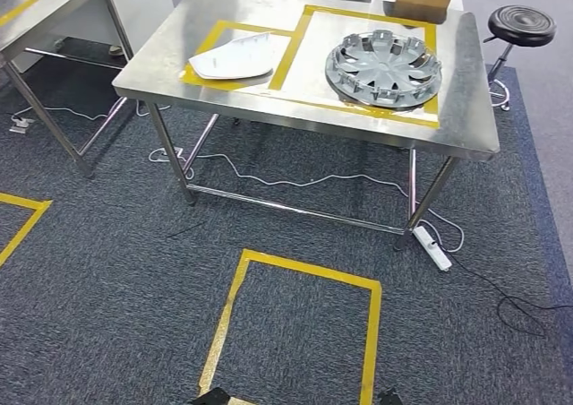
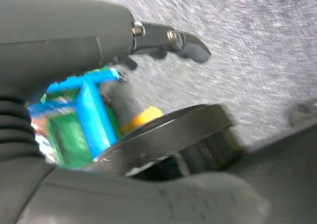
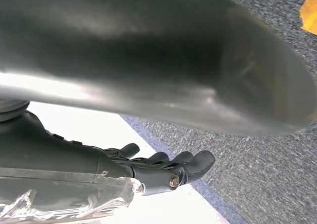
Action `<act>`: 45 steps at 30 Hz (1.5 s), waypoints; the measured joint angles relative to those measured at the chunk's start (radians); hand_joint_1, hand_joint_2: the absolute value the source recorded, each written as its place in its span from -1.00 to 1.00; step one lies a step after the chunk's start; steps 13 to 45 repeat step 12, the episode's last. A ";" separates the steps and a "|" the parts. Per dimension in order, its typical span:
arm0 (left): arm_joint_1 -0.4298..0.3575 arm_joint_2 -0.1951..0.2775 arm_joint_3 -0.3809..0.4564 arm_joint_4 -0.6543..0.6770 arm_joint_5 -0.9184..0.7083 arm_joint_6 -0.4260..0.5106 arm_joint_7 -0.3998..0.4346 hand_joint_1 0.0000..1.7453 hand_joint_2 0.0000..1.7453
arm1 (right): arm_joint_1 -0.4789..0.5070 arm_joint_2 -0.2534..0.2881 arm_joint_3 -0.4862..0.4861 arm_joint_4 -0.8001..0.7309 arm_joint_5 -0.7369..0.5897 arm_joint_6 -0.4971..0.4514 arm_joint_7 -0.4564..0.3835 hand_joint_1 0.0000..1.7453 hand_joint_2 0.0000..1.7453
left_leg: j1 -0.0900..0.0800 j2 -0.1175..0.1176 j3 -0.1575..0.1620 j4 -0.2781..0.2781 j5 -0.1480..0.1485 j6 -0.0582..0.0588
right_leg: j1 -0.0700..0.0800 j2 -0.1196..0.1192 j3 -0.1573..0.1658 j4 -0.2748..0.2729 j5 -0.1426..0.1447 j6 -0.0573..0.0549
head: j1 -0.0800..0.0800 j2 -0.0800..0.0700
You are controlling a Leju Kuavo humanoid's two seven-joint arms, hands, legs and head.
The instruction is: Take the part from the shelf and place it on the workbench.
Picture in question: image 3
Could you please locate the clear plastic wrap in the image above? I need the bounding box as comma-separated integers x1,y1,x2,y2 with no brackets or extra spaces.
0,168,144,224

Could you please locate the ribbed grey right arm sleeve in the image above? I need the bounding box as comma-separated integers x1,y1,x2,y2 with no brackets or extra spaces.
0,99,31,123

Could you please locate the yellow floor tape outline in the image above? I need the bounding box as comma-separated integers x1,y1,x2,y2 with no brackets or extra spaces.
299,0,317,36

